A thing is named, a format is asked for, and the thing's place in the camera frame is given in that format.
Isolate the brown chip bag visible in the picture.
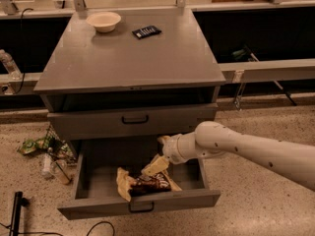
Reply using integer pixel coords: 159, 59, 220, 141
116, 167, 181, 202

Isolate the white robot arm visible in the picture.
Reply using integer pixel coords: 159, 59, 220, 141
142, 121, 315, 191

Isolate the open grey lower drawer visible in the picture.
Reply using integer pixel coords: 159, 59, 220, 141
58, 136, 221, 220

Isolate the grey drawer cabinet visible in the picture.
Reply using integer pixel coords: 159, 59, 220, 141
34, 8, 225, 152

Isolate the closed grey upper drawer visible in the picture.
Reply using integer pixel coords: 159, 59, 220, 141
48, 103, 218, 141

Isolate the clear cup on floor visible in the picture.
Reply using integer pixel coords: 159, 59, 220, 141
50, 160, 71, 185

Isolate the black snack packet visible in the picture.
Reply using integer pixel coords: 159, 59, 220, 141
132, 26, 161, 39

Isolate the plastic bottle on floor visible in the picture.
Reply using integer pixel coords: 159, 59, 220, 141
41, 147, 53, 179

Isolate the white paper bowl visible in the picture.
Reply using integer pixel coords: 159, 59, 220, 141
86, 12, 121, 33

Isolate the black stand on floor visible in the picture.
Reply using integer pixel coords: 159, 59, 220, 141
8, 191, 30, 236

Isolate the clear plastic bottle on left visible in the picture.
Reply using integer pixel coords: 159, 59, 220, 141
0, 49, 22, 81

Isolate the black cable on floor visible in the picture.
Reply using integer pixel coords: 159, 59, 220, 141
0, 221, 116, 236

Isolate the green object behind rail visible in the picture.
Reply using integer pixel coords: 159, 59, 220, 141
232, 49, 250, 62

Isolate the grey metal rail frame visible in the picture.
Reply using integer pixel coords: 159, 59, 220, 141
1, 0, 314, 95

